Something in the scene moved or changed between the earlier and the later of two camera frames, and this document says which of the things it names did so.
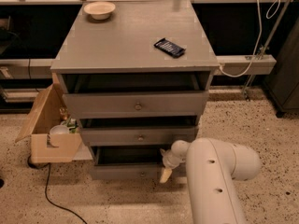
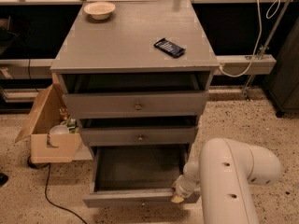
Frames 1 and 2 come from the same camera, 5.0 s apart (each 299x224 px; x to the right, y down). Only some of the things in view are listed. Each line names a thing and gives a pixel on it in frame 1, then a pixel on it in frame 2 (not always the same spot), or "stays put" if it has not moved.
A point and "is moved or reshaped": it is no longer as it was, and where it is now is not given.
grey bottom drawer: [127, 162] is moved or reshaped
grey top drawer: [148, 104] stays put
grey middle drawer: [138, 135] stays put
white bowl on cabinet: [100, 10] stays put
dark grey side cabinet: [283, 83] stays put
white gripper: [169, 162] -> [184, 186]
